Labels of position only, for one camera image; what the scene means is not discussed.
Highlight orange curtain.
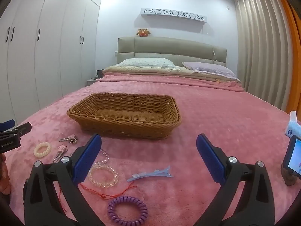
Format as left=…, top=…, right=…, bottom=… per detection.
left=270, top=0, right=301, bottom=113

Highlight smartphone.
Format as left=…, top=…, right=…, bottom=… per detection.
left=282, top=135, right=301, bottom=177

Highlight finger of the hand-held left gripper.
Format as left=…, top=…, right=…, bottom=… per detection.
left=0, top=122, right=32, bottom=139
left=0, top=120, right=16, bottom=131

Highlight red string bracelet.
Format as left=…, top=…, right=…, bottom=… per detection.
left=58, top=181, right=138, bottom=200

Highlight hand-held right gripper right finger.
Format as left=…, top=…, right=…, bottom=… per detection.
left=196, top=134, right=275, bottom=226

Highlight white cutout wall shelf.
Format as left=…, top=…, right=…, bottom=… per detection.
left=140, top=8, right=207, bottom=24

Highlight pink fleece blanket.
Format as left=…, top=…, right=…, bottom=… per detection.
left=0, top=73, right=301, bottom=226

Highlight cream spiral hair tie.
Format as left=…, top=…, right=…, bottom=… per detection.
left=33, top=142, right=52, bottom=157

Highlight brown woven basket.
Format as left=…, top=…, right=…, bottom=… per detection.
left=66, top=92, right=182, bottom=140

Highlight silver star hair clips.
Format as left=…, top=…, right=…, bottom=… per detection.
left=52, top=145, right=68, bottom=163
left=59, top=134, right=78, bottom=144

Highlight blue white tissue pack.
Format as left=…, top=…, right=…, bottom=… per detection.
left=284, top=111, right=301, bottom=138

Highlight purple spiral hair tie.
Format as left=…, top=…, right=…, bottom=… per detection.
left=107, top=196, right=148, bottom=226

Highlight person's left hand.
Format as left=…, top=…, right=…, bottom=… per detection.
left=0, top=154, right=11, bottom=195

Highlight beige quilt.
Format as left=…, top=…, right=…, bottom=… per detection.
left=102, top=66, right=241, bottom=83

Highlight grey padded headboard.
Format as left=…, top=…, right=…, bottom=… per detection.
left=117, top=36, right=227, bottom=69

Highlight white floral pillow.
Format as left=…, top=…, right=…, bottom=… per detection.
left=113, top=58, right=180, bottom=70

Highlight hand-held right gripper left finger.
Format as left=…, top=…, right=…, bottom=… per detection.
left=23, top=134, right=102, bottom=226

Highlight beige curtain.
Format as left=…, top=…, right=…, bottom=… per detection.
left=234, top=0, right=292, bottom=113

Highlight light blue hair clip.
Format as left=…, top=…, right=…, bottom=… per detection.
left=127, top=165, right=174, bottom=182

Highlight clear bead bracelet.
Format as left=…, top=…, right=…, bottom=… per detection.
left=89, top=161, right=118, bottom=189
left=99, top=149, right=111, bottom=165

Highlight white wardrobe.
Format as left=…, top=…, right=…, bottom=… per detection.
left=0, top=0, right=104, bottom=125

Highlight lilac pillow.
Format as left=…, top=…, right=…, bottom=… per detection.
left=182, top=62, right=240, bottom=82

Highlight brown phone stand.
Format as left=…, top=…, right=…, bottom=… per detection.
left=281, top=165, right=299, bottom=186

